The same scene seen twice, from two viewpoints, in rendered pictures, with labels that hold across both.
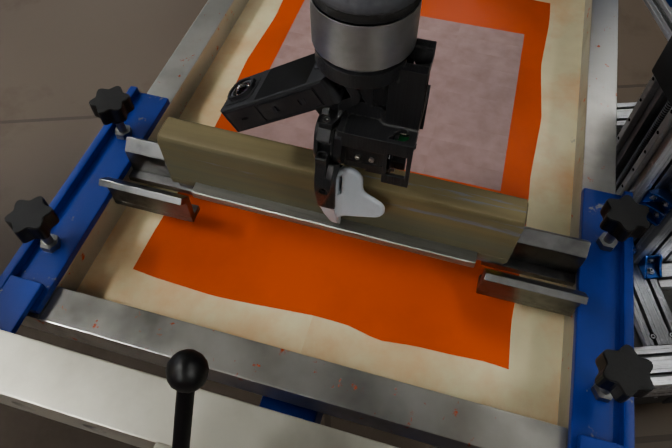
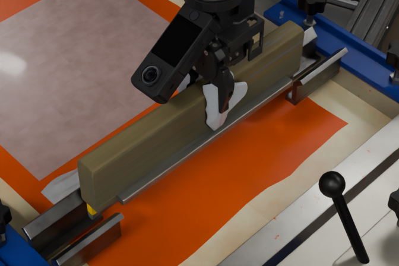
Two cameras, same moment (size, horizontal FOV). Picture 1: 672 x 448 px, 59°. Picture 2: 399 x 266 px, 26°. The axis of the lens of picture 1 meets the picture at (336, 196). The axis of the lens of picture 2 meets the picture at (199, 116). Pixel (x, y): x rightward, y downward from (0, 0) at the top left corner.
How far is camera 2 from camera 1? 0.71 m
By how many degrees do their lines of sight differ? 38
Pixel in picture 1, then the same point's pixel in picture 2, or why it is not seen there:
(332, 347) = (278, 203)
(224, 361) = (262, 254)
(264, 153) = (160, 119)
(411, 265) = (245, 132)
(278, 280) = (204, 211)
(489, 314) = (307, 113)
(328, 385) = (314, 204)
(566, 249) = (306, 40)
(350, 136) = (234, 41)
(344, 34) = not seen: outside the picture
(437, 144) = not seen: hidden behind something
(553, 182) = not seen: hidden behind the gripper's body
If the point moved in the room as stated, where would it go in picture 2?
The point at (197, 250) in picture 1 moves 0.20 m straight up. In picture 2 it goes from (139, 252) to (130, 145)
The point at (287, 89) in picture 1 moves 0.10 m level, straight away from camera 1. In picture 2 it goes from (193, 41) to (112, 18)
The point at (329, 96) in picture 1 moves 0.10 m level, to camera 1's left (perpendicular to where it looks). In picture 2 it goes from (217, 25) to (170, 81)
